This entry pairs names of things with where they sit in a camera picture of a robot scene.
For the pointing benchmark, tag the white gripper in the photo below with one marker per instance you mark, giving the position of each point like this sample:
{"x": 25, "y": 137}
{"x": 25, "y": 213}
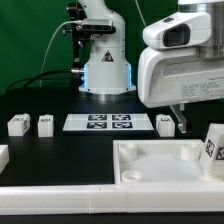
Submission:
{"x": 178, "y": 76}

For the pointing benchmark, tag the white square table top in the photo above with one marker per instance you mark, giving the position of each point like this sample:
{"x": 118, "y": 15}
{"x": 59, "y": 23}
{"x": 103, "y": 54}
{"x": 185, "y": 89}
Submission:
{"x": 144, "y": 161}

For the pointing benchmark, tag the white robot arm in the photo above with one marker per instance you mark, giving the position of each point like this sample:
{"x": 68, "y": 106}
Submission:
{"x": 107, "y": 74}

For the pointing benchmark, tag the white left fence piece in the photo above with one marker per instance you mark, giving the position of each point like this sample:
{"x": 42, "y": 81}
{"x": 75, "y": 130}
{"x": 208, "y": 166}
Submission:
{"x": 4, "y": 157}

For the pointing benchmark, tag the white marker base plate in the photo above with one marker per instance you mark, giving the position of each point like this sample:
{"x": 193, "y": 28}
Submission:
{"x": 107, "y": 122}

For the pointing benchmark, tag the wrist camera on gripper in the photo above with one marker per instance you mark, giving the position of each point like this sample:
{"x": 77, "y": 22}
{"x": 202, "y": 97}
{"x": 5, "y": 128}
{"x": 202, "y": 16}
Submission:
{"x": 178, "y": 30}

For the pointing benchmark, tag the white front fence rail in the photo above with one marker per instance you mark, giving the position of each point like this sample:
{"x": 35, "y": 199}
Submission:
{"x": 124, "y": 198}

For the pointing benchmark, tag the grey camera on mount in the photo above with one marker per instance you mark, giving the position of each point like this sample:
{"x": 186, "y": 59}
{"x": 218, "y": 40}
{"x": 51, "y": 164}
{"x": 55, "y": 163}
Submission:
{"x": 96, "y": 26}

